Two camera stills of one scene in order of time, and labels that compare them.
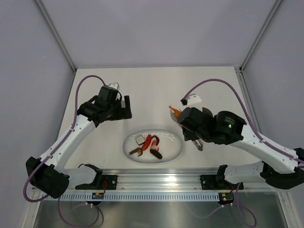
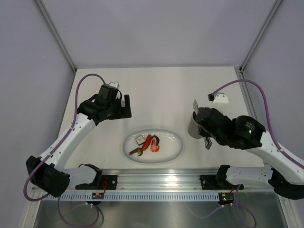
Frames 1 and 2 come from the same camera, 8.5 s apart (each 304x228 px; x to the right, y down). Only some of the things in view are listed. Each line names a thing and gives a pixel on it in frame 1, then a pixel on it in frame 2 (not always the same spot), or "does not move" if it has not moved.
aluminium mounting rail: (161, 179) does not move
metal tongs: (197, 142) to (208, 144)
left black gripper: (124, 113) does not move
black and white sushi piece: (140, 140) does not move
